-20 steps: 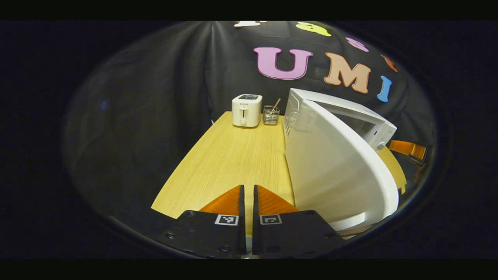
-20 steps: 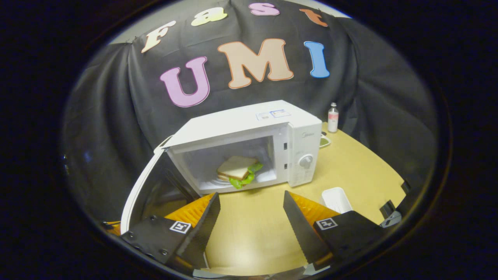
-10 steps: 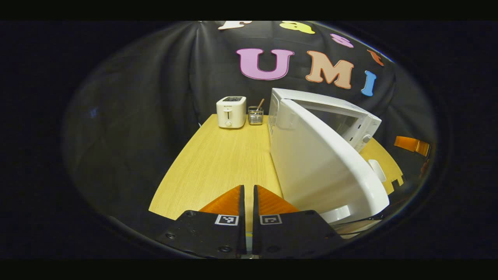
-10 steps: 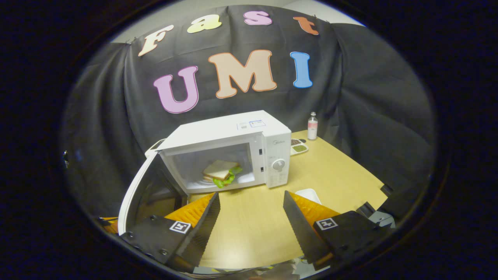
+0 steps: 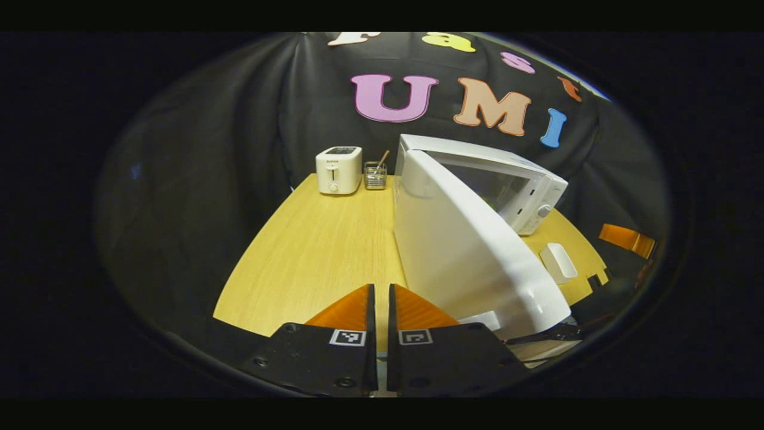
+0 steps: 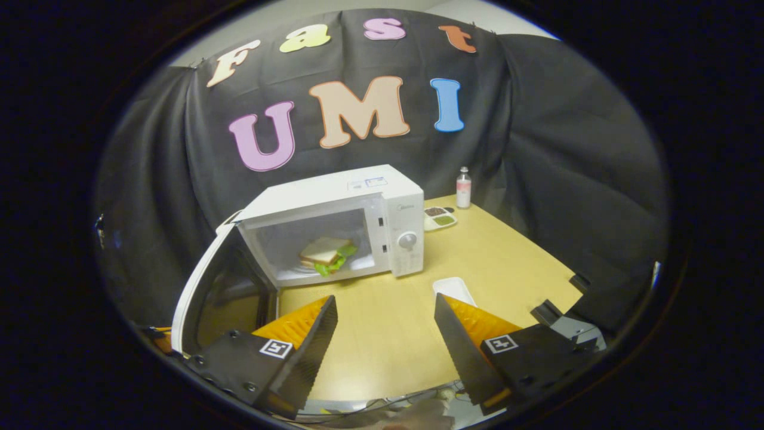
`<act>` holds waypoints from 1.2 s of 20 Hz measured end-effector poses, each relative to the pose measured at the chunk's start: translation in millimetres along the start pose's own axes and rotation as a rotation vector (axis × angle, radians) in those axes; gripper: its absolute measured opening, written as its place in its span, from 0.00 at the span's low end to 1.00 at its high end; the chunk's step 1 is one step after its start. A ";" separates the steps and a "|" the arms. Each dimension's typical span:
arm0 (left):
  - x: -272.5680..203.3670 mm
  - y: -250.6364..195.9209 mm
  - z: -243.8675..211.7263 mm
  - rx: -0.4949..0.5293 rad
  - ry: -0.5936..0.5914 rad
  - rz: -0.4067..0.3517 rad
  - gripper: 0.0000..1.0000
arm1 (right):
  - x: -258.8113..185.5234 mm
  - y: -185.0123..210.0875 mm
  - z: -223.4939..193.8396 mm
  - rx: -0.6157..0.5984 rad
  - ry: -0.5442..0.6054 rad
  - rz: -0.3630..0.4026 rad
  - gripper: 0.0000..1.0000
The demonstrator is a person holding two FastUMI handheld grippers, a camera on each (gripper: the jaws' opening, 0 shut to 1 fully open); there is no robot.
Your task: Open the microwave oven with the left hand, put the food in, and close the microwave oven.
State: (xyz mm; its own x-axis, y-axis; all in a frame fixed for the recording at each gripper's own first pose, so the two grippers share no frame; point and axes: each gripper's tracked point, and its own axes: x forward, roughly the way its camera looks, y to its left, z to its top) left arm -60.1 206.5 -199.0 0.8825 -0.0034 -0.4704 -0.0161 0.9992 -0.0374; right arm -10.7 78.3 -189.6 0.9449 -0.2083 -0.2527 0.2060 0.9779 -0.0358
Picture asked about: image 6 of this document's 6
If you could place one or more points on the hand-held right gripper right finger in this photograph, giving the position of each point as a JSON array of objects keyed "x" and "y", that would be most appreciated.
[{"x": 462, "y": 361}]

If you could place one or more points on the white rectangular tray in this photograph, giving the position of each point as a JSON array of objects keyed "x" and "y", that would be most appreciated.
[{"x": 453, "y": 289}]

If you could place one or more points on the white divided dish with beans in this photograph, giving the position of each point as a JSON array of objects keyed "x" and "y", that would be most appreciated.
[{"x": 440, "y": 218}]

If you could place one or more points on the black table clamp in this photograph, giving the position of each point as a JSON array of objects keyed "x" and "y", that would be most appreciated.
[{"x": 580, "y": 282}]

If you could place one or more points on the white microwave oven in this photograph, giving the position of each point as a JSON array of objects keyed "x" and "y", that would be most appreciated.
[{"x": 322, "y": 191}]

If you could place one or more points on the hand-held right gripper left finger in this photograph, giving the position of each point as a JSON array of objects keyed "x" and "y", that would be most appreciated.
[{"x": 310, "y": 358}]

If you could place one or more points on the small clear bottle pink label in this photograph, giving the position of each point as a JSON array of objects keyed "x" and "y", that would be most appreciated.
[{"x": 464, "y": 191}]

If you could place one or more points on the lettuce sandwich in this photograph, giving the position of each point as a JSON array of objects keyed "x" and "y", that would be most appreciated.
[{"x": 325, "y": 252}]

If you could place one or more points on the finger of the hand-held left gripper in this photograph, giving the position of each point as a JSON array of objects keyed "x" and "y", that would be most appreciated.
[{"x": 162, "y": 337}]

